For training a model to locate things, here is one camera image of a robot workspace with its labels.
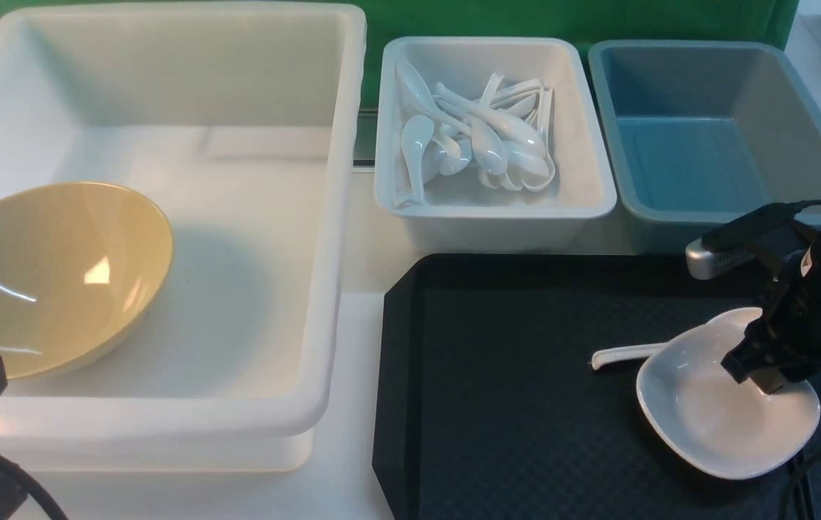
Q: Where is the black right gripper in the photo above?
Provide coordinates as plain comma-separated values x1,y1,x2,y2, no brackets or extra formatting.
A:
721,239,821,394

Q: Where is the white square side dish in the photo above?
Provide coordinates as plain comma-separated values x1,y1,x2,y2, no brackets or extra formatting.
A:
635,307,821,480

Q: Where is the white ceramic soup spoon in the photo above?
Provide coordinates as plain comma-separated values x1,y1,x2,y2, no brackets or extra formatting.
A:
591,342,666,370

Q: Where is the yellow noodle bowl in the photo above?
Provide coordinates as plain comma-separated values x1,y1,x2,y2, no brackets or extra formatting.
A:
0,182,175,381

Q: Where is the white spoon centre bowl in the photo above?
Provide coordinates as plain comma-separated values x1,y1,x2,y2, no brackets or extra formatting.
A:
443,105,508,176

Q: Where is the blue-grey plastic bin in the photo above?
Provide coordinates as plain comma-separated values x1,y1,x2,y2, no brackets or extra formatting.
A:
588,40,821,254

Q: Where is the black plastic serving tray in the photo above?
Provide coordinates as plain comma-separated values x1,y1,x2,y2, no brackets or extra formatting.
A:
373,253,804,519

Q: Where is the white spoon centre long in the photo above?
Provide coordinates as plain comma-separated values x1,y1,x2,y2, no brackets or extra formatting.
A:
435,82,548,158

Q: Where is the green backdrop cloth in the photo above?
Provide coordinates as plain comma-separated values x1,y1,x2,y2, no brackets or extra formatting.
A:
0,0,801,109

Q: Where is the white spoon right edge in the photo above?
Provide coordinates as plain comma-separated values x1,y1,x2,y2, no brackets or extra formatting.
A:
522,87,557,192

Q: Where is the small white plastic bin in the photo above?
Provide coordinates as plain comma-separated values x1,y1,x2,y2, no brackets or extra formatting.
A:
374,37,617,253

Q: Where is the white spoon left upright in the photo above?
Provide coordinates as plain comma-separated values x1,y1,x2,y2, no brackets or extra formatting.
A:
401,114,435,205

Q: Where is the white spoon top left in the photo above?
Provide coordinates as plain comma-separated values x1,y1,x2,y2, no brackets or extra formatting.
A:
396,59,444,123

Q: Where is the large white plastic tub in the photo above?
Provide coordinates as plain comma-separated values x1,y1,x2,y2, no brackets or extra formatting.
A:
0,2,367,472

